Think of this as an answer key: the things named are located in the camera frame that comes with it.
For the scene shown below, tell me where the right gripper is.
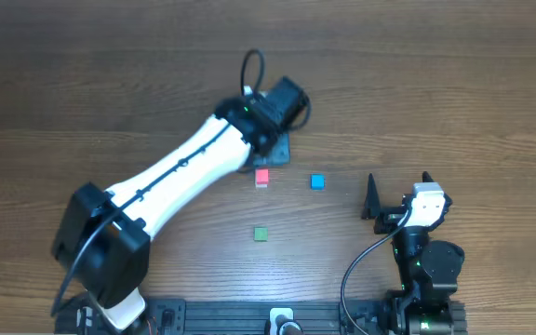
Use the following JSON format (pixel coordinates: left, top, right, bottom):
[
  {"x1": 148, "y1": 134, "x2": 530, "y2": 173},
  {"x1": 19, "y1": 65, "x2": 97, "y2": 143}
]
[{"x1": 360, "y1": 170, "x2": 436, "y2": 235}]

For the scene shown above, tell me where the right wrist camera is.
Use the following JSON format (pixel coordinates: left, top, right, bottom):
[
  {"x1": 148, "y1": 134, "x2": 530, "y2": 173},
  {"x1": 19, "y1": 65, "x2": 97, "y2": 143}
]
[{"x1": 402, "y1": 181, "x2": 447, "y2": 229}]

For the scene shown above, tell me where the mounting rail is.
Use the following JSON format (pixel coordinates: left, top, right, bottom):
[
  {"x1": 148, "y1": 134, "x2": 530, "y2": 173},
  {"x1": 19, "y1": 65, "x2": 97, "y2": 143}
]
[{"x1": 55, "y1": 297, "x2": 469, "y2": 335}]

